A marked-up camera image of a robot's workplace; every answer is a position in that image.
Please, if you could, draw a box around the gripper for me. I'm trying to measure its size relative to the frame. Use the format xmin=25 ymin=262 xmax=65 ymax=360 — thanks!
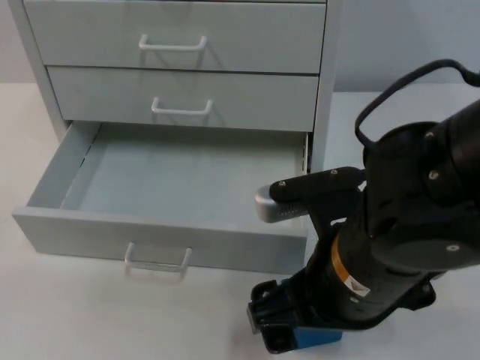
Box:
xmin=249 ymin=215 xmax=438 ymax=344

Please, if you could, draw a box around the blue block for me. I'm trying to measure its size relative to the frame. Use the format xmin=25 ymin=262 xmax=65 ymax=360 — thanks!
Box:
xmin=244 ymin=278 xmax=344 ymax=344

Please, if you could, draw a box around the grey drawer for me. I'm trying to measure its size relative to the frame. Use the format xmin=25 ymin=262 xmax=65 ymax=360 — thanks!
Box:
xmin=10 ymin=120 xmax=311 ymax=279

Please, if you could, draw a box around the grey chest of drawers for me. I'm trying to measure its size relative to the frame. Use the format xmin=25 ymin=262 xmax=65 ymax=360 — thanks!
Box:
xmin=7 ymin=0 xmax=344 ymax=174

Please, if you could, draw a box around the black cable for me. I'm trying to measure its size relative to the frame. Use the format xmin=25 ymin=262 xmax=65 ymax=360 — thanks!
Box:
xmin=354 ymin=58 xmax=480 ymax=146

